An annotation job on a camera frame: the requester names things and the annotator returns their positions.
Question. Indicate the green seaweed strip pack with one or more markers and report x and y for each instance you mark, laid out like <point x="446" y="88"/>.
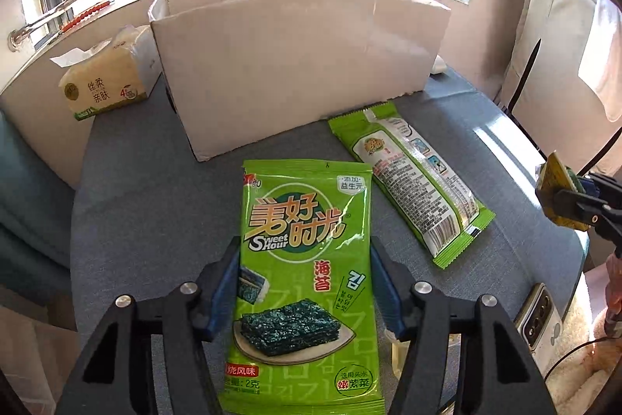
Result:
<point x="436" y="203"/>

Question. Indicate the white chair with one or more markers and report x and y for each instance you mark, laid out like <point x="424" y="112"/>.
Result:
<point x="544" y="93"/>

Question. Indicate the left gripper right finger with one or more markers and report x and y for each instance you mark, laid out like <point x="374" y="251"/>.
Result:
<point x="384" y="273"/>

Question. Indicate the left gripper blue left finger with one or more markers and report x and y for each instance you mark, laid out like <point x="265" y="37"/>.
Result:
<point x="223" y="288"/>

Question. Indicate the red beads on sill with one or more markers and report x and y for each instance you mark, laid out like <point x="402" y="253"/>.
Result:
<point x="87" y="13"/>

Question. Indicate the tissue pack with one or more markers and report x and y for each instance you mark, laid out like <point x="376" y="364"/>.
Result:
<point x="116" y="72"/>

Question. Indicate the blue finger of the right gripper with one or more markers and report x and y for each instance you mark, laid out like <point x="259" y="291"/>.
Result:
<point x="567" y="203"/>
<point x="585" y="185"/>

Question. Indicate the smartphone with cartoon case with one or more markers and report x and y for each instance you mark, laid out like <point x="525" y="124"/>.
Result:
<point x="540" y="325"/>

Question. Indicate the green pea snack bag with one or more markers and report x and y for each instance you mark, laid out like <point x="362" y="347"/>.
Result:
<point x="554" y="177"/>

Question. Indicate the green Sweet Hour seaweed bag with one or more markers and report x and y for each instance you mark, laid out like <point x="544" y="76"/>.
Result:
<point x="304" y="335"/>

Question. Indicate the white cardboard box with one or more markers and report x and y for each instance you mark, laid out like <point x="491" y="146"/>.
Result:
<point x="240" y="71"/>

